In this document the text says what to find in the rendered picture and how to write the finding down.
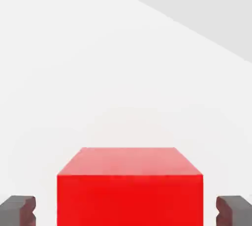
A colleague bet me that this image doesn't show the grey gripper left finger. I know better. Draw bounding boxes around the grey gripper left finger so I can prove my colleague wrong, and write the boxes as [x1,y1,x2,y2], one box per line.
[0,195,36,226]

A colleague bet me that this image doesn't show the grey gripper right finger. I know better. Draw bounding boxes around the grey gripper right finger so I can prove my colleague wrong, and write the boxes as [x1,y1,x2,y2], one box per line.
[216,195,252,226]

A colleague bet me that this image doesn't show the small red cube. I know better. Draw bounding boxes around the small red cube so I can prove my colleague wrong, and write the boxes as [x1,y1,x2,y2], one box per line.
[57,147,204,226]

